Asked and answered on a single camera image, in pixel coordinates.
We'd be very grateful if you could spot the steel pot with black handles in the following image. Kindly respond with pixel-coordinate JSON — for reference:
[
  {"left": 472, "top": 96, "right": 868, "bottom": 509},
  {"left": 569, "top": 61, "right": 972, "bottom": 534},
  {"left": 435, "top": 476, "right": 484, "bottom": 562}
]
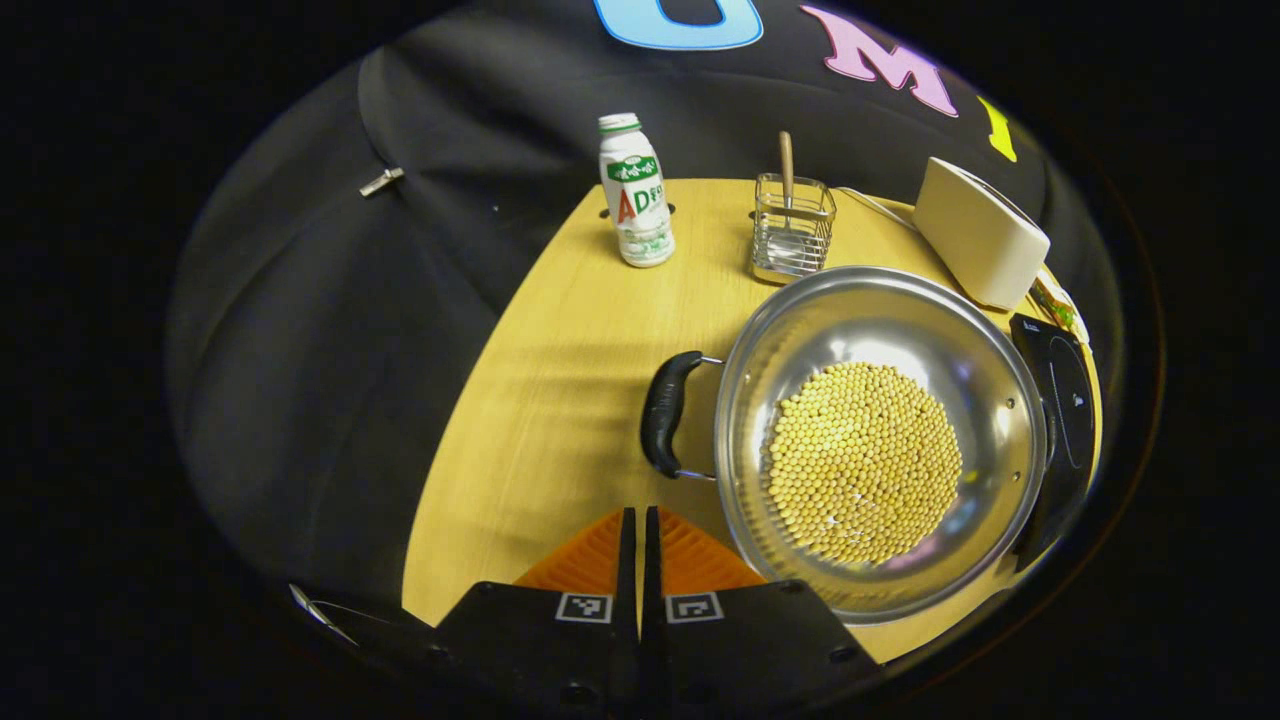
[{"left": 640, "top": 265, "right": 1049, "bottom": 626}]

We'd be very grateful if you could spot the black induction cooktop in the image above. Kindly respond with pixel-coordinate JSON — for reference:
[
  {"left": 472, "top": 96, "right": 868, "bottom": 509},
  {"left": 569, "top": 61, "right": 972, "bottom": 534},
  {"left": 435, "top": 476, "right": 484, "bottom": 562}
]
[{"left": 1008, "top": 313, "right": 1098, "bottom": 571}]

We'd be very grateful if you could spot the pile of soybeans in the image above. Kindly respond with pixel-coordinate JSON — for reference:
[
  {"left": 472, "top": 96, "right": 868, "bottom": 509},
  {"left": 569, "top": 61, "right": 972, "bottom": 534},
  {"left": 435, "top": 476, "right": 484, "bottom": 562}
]
[{"left": 765, "top": 362, "right": 964, "bottom": 566}]

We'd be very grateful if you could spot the white toaster cable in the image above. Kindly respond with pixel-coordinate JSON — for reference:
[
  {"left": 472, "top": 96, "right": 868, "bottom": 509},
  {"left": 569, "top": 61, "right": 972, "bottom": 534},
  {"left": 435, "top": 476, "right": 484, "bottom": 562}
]
[{"left": 835, "top": 187, "right": 919, "bottom": 233}]

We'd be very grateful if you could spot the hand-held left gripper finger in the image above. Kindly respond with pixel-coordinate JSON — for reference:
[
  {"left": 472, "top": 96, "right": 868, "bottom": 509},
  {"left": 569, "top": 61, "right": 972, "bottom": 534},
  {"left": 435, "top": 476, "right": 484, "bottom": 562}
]
[
  {"left": 642, "top": 506, "right": 886, "bottom": 716},
  {"left": 435, "top": 507, "right": 641, "bottom": 716}
]

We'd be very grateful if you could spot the wooden handled spoon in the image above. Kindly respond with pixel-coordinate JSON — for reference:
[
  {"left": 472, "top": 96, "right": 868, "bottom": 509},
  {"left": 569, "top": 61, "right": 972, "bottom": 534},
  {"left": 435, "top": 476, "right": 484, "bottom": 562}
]
[{"left": 775, "top": 131, "right": 816, "bottom": 271}]

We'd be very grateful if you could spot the white drink bottle green label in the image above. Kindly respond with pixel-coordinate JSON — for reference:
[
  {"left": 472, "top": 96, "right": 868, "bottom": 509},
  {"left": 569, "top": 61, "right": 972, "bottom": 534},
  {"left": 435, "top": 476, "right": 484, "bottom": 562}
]
[{"left": 598, "top": 113, "right": 676, "bottom": 268}]

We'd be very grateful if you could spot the white toaster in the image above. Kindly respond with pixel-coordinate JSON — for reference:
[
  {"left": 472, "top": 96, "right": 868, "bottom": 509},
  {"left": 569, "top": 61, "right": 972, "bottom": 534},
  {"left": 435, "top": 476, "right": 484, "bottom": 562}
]
[{"left": 912, "top": 157, "right": 1051, "bottom": 311}]

